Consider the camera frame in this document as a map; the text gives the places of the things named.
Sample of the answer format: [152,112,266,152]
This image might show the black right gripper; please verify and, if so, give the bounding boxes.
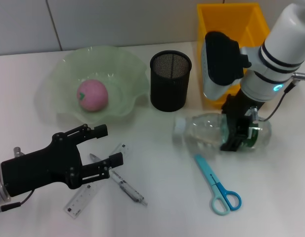
[220,88,267,153]

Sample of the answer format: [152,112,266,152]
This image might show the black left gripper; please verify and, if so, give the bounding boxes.
[0,124,124,198]

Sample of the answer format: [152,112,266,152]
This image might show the clear green-label water bottle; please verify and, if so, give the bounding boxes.
[172,112,273,155]

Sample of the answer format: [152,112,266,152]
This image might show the pink toy peach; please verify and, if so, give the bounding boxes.
[77,79,109,112]

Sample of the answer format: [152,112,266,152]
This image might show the grey transparent pen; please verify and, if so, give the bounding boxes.
[89,153,148,206]

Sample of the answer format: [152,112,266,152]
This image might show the blue scissors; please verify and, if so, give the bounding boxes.
[195,154,242,216]

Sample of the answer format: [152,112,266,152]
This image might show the green wavy glass fruit bowl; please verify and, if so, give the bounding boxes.
[47,45,150,125]

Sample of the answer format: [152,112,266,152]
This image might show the clear plastic ruler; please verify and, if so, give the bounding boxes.
[63,142,132,219]

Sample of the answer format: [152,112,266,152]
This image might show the black mesh pen holder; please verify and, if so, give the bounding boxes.
[149,50,193,113]

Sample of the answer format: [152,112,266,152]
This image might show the yellow plastic bin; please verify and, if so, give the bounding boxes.
[196,2,271,109]

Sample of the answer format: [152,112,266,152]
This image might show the right arm cable with plug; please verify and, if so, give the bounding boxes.
[250,71,305,124]

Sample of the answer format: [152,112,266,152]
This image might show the arm cable with plug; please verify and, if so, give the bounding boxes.
[0,146,35,213]
[250,71,305,124]

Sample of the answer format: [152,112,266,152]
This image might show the left arm cable with plug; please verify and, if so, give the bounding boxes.
[0,146,35,213]

